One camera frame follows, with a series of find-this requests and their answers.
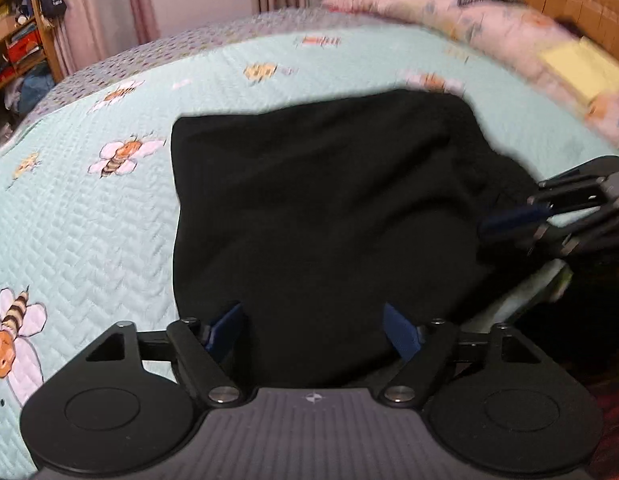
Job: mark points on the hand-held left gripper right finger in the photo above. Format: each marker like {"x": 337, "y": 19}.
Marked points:
{"x": 400, "y": 332}

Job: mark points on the blue bag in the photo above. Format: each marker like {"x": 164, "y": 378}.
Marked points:
{"x": 37, "y": 92}

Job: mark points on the black pants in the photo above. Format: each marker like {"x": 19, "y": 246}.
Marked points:
{"x": 314, "y": 210}

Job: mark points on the bee print quilted blanket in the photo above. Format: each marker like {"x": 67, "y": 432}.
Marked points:
{"x": 89, "y": 235}

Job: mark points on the purple floral bedsheet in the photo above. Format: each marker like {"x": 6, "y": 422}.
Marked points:
{"x": 189, "y": 40}

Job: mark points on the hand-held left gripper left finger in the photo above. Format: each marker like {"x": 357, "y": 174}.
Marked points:
{"x": 224, "y": 330}

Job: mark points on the pink floral duvet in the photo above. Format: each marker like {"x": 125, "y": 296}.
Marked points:
{"x": 489, "y": 25}

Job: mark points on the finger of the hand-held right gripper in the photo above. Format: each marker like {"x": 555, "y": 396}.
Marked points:
{"x": 572, "y": 195}
{"x": 514, "y": 221}

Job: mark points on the wooden bookshelf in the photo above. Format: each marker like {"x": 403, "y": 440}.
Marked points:
{"x": 19, "y": 35}

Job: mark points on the yellow cloth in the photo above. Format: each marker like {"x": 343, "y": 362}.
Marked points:
{"x": 584, "y": 67}

